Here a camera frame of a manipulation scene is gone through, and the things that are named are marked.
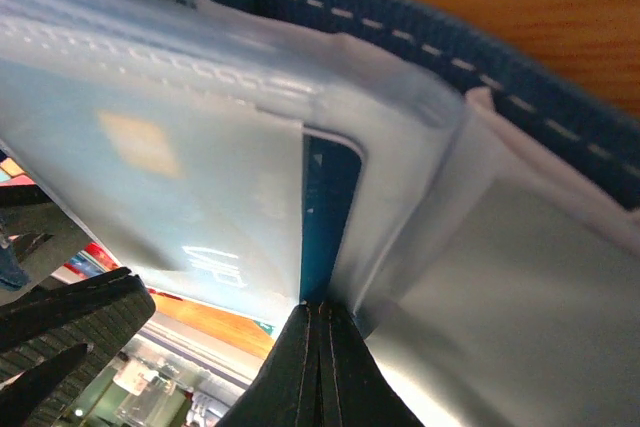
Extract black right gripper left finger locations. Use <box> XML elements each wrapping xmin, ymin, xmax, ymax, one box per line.
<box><xmin>218</xmin><ymin>304</ymin><xmax>319</xmax><ymax>426</ymax></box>

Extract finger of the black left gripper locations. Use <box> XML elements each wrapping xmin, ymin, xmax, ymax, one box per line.
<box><xmin>1</xmin><ymin>268</ymin><xmax>155</xmax><ymax>426</ymax></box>

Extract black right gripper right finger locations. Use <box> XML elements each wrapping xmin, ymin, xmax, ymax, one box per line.
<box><xmin>319</xmin><ymin>302</ymin><xmax>422</xmax><ymax>427</ymax></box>

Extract dark blue card holder wallet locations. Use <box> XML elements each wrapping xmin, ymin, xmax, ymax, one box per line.
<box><xmin>1</xmin><ymin>0</ymin><xmax>639</xmax><ymax>426</ymax></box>

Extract blue card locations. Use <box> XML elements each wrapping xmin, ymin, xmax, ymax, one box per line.
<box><xmin>299</xmin><ymin>128</ymin><xmax>362</xmax><ymax>304</ymax></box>

